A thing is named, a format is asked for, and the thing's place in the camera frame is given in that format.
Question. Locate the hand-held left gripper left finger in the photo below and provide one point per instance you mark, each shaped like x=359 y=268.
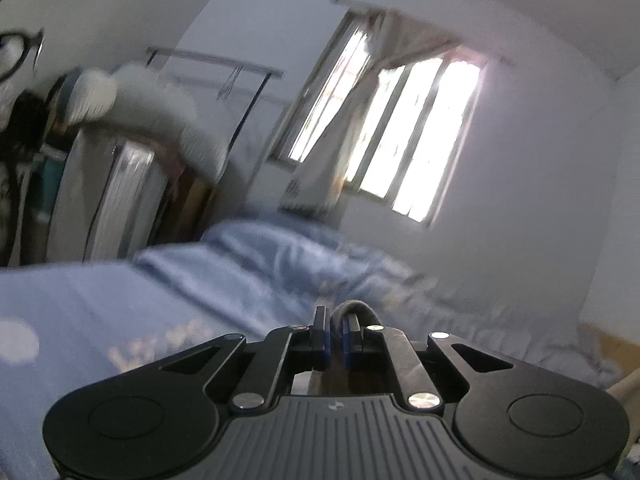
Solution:
x=325 y=342

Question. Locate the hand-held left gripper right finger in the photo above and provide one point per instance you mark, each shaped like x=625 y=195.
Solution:
x=350 y=342

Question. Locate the beige garment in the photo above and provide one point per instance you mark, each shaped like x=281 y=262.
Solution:
x=350 y=306

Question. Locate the black metal clothes rack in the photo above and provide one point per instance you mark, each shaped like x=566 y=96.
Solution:
x=215 y=60

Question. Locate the printed blue duvet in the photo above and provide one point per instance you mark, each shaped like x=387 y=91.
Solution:
x=280 y=260

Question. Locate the cardboard box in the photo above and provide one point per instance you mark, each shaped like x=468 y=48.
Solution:
x=192 y=210

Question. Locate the wooden headboard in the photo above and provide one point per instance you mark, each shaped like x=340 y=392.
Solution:
x=607 y=355

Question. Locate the white printed curtain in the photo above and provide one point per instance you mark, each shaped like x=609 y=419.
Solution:
x=420 y=40

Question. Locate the teal bag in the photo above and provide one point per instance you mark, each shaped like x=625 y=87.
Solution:
x=52 y=190

